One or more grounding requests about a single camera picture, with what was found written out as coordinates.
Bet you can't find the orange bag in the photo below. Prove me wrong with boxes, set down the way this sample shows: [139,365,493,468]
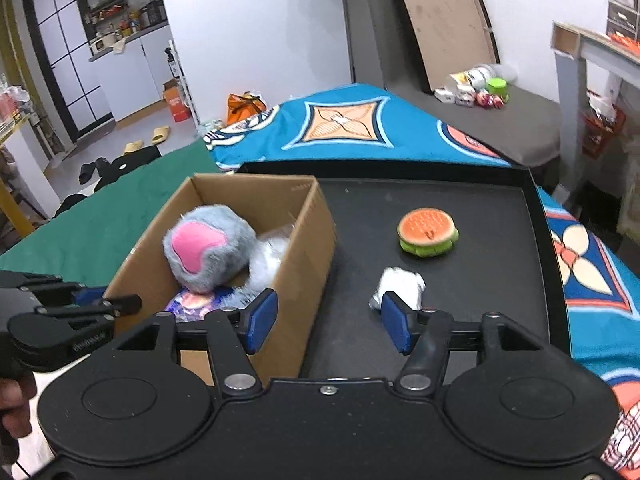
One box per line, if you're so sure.
[227,92,268,126]

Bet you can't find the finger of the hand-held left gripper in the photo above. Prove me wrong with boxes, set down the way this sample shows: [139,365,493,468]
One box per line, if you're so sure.
[0,271,81,293]
[30,287,143,318]

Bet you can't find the small white soft bundle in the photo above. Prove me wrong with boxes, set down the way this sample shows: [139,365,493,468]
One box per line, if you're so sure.
[369,266,427,313]

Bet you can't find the leaning brown board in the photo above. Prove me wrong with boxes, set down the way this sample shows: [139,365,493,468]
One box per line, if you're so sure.
[380,0,501,93]

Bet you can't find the yellow round table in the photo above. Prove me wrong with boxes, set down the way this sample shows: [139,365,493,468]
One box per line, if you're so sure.
[0,110,51,236]

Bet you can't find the black bag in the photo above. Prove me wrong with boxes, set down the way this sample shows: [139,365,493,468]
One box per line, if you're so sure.
[92,146,162,193]

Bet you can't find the person's left hand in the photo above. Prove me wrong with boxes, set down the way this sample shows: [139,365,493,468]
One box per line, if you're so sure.
[0,375,39,441]

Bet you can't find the grey drawer organizer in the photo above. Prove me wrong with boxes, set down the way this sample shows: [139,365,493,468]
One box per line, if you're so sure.
[606,0,640,41]

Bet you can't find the dark cloth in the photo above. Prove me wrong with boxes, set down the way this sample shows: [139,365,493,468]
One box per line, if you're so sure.
[52,192,96,221]

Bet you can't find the grey bench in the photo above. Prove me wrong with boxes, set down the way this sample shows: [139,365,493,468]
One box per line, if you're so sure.
[380,77,563,168]

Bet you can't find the white kitchen cabinet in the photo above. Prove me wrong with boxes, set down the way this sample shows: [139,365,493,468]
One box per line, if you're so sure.
[70,0,176,123]

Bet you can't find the burger plush toy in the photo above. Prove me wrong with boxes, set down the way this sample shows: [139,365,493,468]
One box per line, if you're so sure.
[397,208,460,259]

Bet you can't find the orange basket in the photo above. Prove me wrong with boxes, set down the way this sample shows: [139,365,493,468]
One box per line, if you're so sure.
[580,92,626,156]

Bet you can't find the grey plush paw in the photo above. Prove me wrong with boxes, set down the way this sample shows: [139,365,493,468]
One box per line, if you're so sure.
[162,203,258,294]

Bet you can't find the blue patterned blanket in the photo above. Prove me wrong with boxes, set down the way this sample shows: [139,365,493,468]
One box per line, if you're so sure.
[202,85,640,476]

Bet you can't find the brown patterned board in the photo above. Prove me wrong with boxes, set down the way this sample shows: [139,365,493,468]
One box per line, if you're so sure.
[551,20,613,53]

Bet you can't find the red round toys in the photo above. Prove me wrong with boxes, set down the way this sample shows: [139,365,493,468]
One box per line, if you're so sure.
[475,89,505,110]

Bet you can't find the white rack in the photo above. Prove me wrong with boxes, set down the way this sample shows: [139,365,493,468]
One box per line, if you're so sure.
[165,40,201,128]

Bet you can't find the orange packet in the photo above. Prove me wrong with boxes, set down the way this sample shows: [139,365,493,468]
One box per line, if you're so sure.
[607,32,640,53]

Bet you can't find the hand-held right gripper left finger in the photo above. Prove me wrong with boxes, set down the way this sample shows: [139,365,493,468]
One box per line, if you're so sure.
[112,287,279,397]

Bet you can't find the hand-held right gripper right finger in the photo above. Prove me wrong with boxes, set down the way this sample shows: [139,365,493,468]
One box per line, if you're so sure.
[381,291,551,397]

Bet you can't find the black framed sliding door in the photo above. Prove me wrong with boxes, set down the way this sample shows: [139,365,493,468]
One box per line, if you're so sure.
[22,0,116,143]

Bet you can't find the grey desk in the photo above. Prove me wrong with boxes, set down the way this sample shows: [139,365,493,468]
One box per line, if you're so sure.
[550,20,640,196]

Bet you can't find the orange cardboard box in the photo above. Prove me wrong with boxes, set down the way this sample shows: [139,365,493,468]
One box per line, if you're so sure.
[162,79,193,123]

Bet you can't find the black tray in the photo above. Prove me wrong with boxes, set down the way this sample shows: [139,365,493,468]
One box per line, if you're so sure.
[235,160,571,378]

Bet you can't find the green bed sheet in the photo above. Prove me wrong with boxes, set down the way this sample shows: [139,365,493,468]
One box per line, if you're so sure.
[0,142,228,288]

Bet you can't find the dark grey door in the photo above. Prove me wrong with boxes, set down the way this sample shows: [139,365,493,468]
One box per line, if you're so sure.
[339,0,401,92]

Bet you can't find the blue tissue packet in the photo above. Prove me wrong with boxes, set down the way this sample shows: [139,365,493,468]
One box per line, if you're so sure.
[165,287,251,321]

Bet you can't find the clear plastic bag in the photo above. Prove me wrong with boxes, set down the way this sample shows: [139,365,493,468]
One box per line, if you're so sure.
[247,225,296,306]

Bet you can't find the brown cardboard box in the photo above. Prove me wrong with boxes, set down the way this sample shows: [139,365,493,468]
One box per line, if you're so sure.
[102,172,337,378]

